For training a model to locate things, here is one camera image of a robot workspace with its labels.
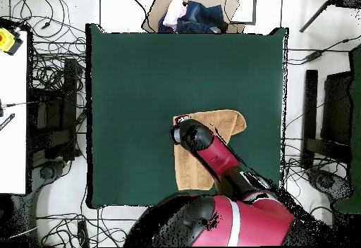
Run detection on tan terry towel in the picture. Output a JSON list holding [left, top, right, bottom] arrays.
[[172, 108, 247, 192]]

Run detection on dark green table cloth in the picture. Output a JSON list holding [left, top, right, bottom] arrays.
[[85, 23, 289, 210]]

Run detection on purple dotted garment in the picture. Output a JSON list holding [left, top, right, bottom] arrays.
[[157, 13, 179, 34]]

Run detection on blue jeans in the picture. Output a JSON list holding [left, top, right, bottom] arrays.
[[176, 0, 229, 34]]

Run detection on pale pink garment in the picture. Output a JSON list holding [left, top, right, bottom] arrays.
[[162, 0, 189, 30]]

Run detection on cardboard box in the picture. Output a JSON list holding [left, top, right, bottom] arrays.
[[140, 0, 247, 34]]

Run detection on black metal stand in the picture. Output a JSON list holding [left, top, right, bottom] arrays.
[[300, 69, 353, 171], [27, 57, 87, 163]]

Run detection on round black base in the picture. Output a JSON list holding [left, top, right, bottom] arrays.
[[306, 168, 354, 205], [37, 161, 59, 182]]

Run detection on black power strip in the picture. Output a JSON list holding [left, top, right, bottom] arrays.
[[76, 219, 90, 247]]

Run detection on white side table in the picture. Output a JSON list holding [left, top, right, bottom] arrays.
[[0, 30, 28, 195]]

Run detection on green cloth-covered table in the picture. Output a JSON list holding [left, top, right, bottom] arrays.
[[332, 44, 361, 214]]

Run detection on black striped tool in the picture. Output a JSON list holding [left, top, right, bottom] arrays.
[[0, 113, 16, 132]]

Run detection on yellow emergency stop button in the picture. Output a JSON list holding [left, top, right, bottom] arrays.
[[0, 27, 24, 56]]

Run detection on black tripod stand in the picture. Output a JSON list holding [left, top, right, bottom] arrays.
[[298, 0, 361, 34]]

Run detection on black cable tangle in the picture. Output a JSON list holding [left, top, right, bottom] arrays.
[[281, 137, 336, 218], [36, 213, 136, 248], [9, 0, 87, 94]]

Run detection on black power adapter cable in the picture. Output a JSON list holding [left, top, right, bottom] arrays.
[[286, 35, 361, 65]]

